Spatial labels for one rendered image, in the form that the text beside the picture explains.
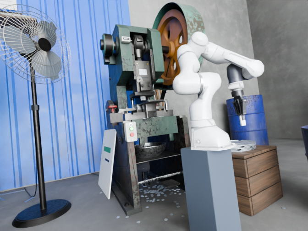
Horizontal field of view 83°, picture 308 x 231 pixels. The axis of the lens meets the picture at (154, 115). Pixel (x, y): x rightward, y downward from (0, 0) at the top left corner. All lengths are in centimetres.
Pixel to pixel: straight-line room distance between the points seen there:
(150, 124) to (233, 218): 80
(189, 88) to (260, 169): 71
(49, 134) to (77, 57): 113
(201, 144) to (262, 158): 56
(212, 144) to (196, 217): 38
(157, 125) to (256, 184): 76
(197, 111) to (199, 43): 44
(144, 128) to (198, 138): 59
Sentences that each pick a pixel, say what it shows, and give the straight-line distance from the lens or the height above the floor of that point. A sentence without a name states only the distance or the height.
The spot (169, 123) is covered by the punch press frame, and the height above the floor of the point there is 58.
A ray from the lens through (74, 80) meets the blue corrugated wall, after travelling 274.
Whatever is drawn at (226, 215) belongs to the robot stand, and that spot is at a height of 14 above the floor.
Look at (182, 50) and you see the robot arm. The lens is 109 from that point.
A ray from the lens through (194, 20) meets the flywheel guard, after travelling 168.
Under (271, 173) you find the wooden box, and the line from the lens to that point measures 144.
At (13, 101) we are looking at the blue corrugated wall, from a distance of 274.
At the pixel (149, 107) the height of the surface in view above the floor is 73.
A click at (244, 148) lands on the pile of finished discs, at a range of 131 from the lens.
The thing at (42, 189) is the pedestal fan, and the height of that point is 19.
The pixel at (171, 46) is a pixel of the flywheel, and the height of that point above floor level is 134.
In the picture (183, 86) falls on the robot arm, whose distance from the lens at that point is 89.
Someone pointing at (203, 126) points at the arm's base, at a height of 56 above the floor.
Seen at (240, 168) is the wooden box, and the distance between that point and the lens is 121.
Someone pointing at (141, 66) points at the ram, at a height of 112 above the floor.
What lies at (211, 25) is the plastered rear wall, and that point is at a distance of 422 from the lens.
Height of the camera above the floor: 60
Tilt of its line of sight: 3 degrees up
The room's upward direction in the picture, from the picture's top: 6 degrees counter-clockwise
